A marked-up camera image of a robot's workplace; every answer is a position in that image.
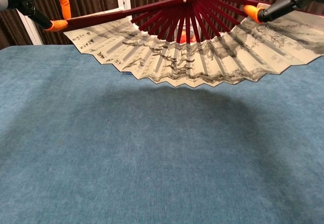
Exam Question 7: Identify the black red cup box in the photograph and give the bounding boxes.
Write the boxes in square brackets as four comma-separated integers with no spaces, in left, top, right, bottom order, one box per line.
[174,24,200,44]

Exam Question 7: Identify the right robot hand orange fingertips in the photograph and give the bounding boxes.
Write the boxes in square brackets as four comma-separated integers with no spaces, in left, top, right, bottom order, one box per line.
[240,0,324,24]

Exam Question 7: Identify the blue felt table mat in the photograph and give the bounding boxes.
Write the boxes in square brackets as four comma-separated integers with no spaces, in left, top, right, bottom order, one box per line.
[0,44,324,224]

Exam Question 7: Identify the dark red paper folding fan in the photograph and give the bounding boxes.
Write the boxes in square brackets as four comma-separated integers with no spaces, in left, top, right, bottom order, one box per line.
[62,0,324,88]

